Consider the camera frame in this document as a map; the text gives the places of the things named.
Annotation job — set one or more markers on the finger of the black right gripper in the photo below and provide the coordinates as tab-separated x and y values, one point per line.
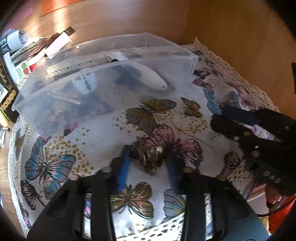
238	133
247	117

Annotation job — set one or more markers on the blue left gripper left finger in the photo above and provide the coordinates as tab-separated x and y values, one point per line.
123	166

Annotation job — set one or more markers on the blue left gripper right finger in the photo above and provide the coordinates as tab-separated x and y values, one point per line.
174	168

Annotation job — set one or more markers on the gold hair claw clip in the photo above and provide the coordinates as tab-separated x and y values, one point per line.
152	157

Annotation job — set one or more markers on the white travel plug adapter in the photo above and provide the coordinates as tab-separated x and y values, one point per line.
85	83

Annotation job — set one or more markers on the person's right hand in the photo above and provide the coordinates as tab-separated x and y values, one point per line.
272	194

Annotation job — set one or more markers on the butterfly print lace cloth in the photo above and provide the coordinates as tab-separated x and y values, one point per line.
41	165

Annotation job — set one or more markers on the clear plastic storage box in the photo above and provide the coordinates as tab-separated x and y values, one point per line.
50	102

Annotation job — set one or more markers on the dark wine bottle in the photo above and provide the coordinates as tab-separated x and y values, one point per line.
9	91

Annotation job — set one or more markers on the small white box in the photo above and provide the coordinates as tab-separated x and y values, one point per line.
61	41

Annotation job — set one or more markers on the stack of magazines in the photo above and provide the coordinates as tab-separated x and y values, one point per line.
35	48

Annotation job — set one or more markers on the rolled newspaper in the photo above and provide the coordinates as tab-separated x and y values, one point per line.
13	40

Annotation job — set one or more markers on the orange sticky note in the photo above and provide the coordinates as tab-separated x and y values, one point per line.
48	6

